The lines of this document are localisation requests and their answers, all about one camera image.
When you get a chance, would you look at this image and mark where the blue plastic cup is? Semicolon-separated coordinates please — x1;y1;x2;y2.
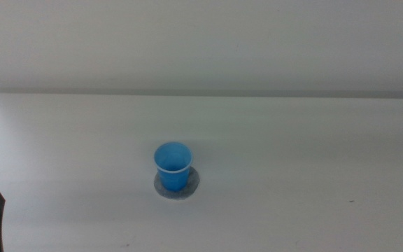
153;141;193;193

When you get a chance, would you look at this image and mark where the round grey felt cup mat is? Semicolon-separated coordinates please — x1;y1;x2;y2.
153;165;201;201

